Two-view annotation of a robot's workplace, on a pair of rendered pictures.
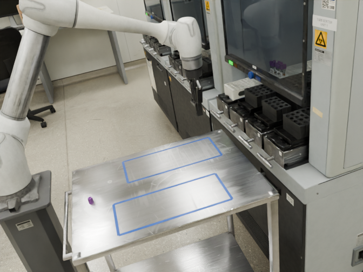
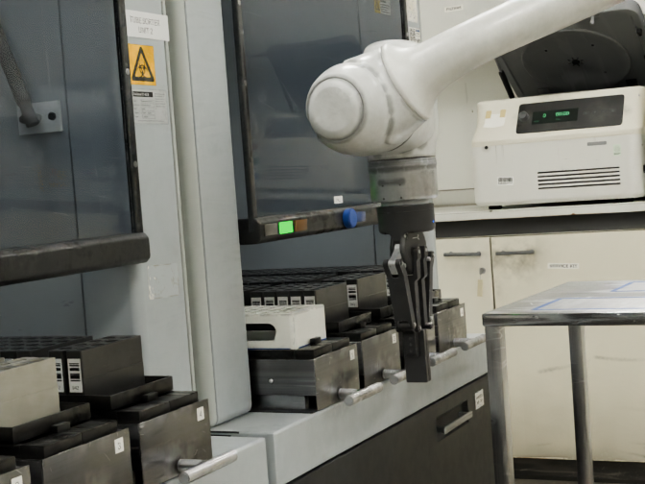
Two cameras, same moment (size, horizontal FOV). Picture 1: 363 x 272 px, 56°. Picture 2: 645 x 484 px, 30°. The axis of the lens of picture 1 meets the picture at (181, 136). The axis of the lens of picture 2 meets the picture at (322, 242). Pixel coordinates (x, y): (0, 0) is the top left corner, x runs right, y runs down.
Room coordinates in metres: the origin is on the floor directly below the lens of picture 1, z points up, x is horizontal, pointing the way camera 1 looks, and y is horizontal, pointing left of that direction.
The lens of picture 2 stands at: (2.76, 0.82, 1.04)
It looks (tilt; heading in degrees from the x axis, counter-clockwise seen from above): 3 degrees down; 220
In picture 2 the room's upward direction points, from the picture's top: 4 degrees counter-clockwise
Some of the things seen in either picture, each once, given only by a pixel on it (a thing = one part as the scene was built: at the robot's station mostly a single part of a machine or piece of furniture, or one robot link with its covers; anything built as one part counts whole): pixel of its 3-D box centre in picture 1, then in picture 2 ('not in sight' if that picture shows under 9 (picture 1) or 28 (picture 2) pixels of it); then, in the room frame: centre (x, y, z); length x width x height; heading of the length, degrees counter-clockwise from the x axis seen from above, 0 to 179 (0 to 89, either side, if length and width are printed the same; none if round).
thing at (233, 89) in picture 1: (256, 85); (220, 331); (1.53, -0.40, 0.83); 0.30 x 0.10 x 0.06; 103
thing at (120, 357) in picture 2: (206, 66); (107, 369); (1.90, -0.21, 0.85); 0.12 x 0.02 x 0.06; 13
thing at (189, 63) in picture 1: (192, 61); (403, 182); (1.47, -0.10, 1.03); 0.09 x 0.09 x 0.06
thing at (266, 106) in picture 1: (271, 111); (367, 294); (1.21, -0.37, 0.85); 0.12 x 0.02 x 0.06; 12
